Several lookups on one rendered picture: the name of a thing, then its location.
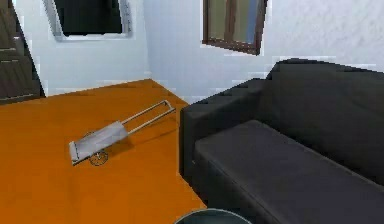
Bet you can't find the dark brown shelf unit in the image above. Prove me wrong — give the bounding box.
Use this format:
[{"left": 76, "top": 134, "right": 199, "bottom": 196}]
[{"left": 0, "top": 0, "right": 46, "bottom": 106}]

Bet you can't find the black sofa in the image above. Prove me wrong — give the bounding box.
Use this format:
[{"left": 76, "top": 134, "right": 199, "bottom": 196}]
[{"left": 179, "top": 58, "right": 384, "bottom": 224}]

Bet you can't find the grey hand trolley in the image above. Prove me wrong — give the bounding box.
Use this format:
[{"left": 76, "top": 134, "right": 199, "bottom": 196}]
[{"left": 68, "top": 99, "right": 177, "bottom": 167}]

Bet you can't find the round dark glass table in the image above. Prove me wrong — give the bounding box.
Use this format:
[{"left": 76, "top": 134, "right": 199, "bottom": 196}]
[{"left": 173, "top": 208, "right": 253, "bottom": 224}]

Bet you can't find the brown framed window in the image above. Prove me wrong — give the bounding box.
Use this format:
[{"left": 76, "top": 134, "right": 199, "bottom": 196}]
[{"left": 201, "top": 0, "right": 269, "bottom": 56}]

